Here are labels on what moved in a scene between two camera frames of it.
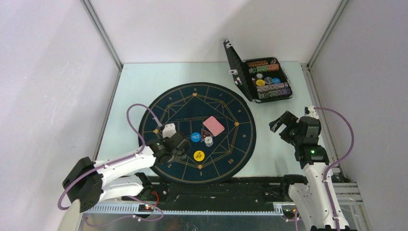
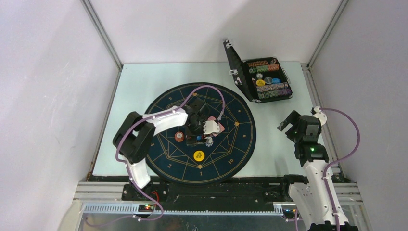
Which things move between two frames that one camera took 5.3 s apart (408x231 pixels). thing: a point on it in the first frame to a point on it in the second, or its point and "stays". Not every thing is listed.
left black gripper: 179,156 to 191,137
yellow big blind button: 198,155 stays
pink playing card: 213,125 stays
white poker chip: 209,141 stays
